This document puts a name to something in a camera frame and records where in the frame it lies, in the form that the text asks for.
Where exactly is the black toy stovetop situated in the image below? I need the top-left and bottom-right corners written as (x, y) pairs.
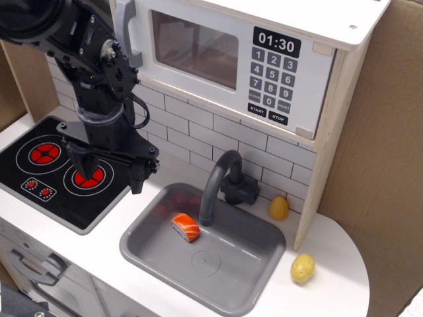
top-left (1, 116), bottom-right (130, 235)

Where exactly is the white toy microwave door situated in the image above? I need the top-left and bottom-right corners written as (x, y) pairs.
top-left (134, 1), bottom-right (336, 139)

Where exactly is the yellow shell pasta toy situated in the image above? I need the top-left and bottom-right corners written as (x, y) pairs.
top-left (268, 196), bottom-right (289, 221)

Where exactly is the grey toy sink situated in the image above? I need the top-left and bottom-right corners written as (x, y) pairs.
top-left (120, 183), bottom-right (286, 316)

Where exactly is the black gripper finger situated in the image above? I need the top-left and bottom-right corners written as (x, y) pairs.
top-left (66, 142), bottom-right (98, 180)
top-left (128, 163), bottom-right (151, 195)

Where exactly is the yellow toy potato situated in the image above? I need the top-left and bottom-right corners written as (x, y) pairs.
top-left (290, 254), bottom-right (315, 283)

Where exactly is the grey oven door handle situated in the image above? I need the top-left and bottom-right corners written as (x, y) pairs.
top-left (8, 249), bottom-right (68, 286)

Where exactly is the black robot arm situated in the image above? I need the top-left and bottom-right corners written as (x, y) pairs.
top-left (1, 1), bottom-right (159, 194)

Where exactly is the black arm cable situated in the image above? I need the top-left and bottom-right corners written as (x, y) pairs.
top-left (127, 92), bottom-right (151, 130)

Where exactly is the wooden microwave cabinet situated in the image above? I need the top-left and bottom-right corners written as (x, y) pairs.
top-left (184, 0), bottom-right (393, 252)

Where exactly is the grey toy faucet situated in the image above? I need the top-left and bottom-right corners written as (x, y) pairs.
top-left (199, 150), bottom-right (260, 227)

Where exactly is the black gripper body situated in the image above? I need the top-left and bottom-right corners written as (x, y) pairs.
top-left (57, 110), bottom-right (159, 173)

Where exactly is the grey microwave door handle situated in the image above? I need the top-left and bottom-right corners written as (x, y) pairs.
top-left (115, 0), bottom-right (143, 68)

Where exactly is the cardboard box wall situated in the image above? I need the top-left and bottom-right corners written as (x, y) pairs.
top-left (319, 1), bottom-right (422, 316)

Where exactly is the salmon sushi toy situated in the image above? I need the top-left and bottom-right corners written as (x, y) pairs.
top-left (171, 213), bottom-right (200, 242)

